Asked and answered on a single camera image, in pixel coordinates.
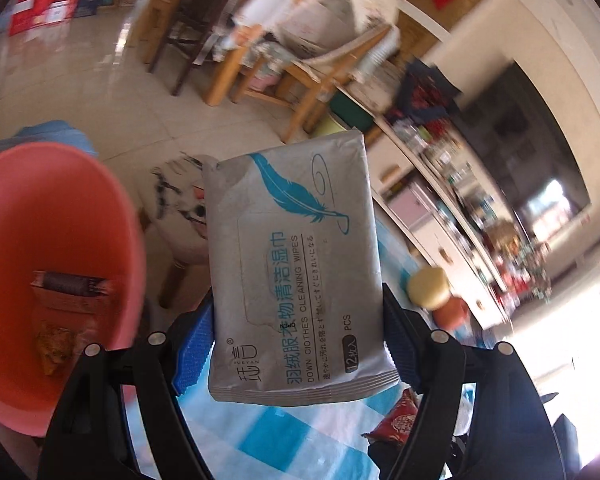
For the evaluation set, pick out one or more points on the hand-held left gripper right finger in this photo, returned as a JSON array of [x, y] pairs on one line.
[[397, 340]]

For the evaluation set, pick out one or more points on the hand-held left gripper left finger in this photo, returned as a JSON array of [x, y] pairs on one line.
[[195, 355]]

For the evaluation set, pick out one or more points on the red snack packet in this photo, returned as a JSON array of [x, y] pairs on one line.
[[395, 417]]

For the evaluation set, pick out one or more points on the grey wet wipes packet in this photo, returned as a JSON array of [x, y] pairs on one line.
[[290, 270]]

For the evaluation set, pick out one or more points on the pink plastic bin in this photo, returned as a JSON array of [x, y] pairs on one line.
[[55, 210]]

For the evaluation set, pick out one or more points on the red apple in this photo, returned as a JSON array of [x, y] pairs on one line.
[[450, 312]]

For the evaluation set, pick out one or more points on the large yellow pear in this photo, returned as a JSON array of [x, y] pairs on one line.
[[427, 287]]

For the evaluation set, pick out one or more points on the white tv cabinet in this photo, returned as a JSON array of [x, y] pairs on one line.
[[430, 230]]

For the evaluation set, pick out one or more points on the blue checkered tablecloth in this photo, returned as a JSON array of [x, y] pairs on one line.
[[280, 440]]

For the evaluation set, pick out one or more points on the white printed stool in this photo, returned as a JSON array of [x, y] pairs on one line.
[[185, 230]]

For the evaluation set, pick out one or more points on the yellow snack wrapper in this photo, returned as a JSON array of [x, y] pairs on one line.
[[55, 350]]

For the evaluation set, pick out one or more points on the yellow green bucket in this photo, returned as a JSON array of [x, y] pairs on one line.
[[327, 127]]

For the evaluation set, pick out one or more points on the black television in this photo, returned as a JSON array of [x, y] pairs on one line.
[[530, 150]]

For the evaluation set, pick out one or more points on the dark green box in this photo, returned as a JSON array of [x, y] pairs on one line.
[[352, 110]]

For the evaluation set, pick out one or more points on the blue cloth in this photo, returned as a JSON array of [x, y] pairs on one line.
[[55, 135]]

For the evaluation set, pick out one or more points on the dark wooden chair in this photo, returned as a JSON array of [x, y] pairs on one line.
[[180, 35]]

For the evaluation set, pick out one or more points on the white embroidered chair cover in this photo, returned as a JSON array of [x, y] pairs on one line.
[[330, 25]]

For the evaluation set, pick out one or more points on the red cardboard box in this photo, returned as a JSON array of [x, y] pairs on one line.
[[45, 7]]

